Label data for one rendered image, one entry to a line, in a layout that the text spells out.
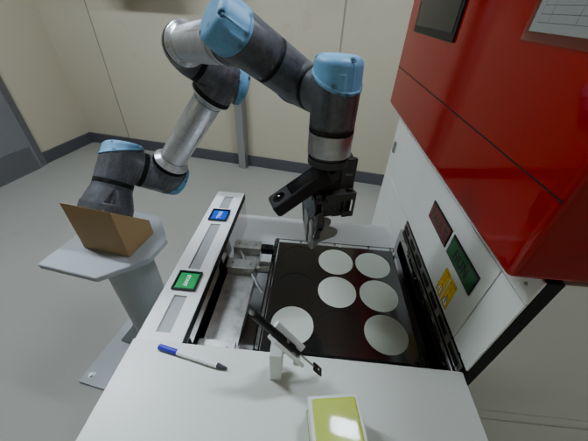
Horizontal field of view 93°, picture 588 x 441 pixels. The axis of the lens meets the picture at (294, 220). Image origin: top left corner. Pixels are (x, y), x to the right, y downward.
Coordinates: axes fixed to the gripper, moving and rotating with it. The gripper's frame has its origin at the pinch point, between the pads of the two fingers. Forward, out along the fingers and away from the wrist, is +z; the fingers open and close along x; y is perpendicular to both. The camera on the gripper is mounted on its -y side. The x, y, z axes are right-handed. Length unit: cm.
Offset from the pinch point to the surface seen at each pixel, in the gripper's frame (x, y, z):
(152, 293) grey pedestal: 39, -46, 49
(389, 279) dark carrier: -0.1, 24.9, 17.8
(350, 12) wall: 206, 100, -44
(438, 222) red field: -2.3, 31.1, -2.2
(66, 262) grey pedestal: 37, -66, 26
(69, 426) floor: 27, -92, 108
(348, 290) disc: -0.6, 12.3, 18.0
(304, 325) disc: -7.3, -2.1, 18.4
